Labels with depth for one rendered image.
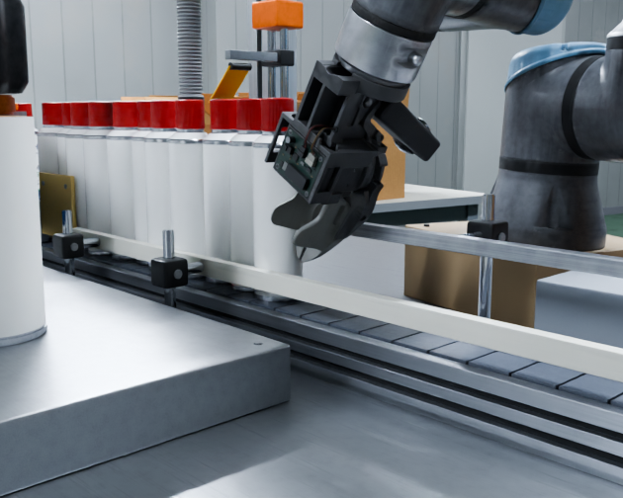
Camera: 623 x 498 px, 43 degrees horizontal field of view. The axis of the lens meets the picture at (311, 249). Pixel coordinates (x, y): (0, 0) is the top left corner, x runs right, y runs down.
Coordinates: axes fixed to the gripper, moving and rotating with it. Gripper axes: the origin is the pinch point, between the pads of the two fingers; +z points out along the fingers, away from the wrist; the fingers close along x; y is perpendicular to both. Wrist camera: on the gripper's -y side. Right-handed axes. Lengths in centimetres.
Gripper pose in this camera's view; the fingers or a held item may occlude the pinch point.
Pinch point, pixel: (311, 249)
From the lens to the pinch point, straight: 79.3
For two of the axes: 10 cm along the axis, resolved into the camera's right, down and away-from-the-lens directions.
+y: -7.3, 1.2, -6.8
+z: -3.4, 7.9, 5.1
